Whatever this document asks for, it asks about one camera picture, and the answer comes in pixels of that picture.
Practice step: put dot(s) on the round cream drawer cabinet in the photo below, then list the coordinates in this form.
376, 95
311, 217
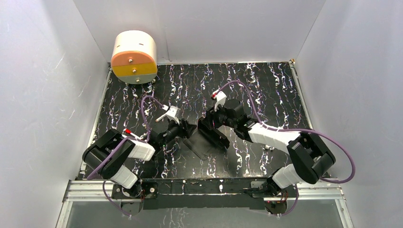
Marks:
134, 57

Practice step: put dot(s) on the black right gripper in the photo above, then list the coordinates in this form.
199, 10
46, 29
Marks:
212, 114

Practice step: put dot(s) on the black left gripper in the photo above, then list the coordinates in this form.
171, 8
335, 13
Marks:
183, 131

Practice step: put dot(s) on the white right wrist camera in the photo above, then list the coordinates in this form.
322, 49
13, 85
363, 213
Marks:
220, 99

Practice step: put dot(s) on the small red-capped white pen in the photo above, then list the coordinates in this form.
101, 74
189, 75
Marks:
127, 131

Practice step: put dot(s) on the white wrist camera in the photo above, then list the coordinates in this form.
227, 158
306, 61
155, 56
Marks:
220, 99
171, 113

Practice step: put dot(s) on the pink white marker pen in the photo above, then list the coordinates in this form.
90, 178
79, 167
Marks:
160, 118

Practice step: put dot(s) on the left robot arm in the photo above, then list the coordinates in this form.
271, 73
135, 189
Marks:
107, 155

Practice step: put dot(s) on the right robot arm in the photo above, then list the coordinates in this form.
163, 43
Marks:
310, 157

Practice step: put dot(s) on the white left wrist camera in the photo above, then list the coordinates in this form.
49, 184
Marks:
171, 113

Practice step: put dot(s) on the aluminium front rail frame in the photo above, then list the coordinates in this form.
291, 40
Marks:
204, 193

